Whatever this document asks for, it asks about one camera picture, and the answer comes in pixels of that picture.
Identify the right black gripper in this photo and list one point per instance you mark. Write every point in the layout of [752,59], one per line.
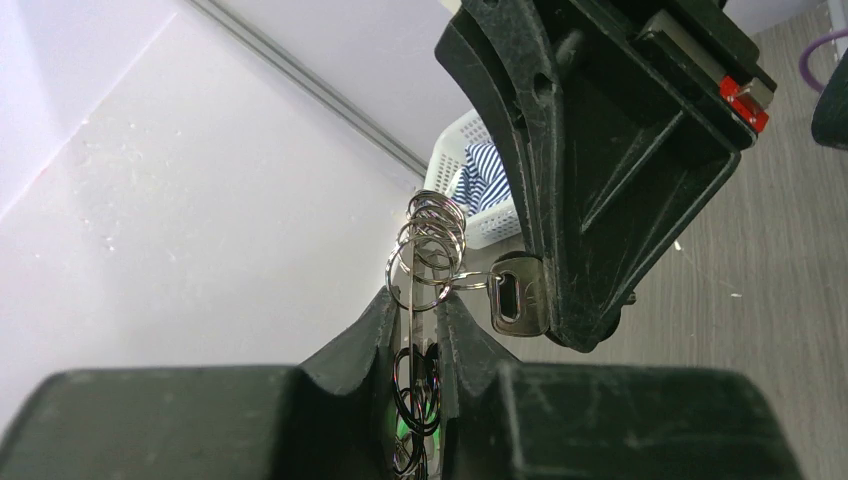
[616,122]

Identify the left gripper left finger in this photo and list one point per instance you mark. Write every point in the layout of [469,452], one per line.
[329,417]

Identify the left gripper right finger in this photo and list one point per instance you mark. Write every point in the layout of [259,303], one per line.
[502,418]

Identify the black-headed key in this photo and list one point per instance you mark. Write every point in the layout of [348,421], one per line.
[518,299]

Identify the numbered metal key ring disc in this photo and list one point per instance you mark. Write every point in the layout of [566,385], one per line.
[425,265]

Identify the white plastic basket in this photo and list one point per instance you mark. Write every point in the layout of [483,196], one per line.
[491,226]

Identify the blue striped shirt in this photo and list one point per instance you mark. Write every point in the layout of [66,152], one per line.
[481,183]

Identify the aluminium frame rail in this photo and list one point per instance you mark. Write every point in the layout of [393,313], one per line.
[287,64]

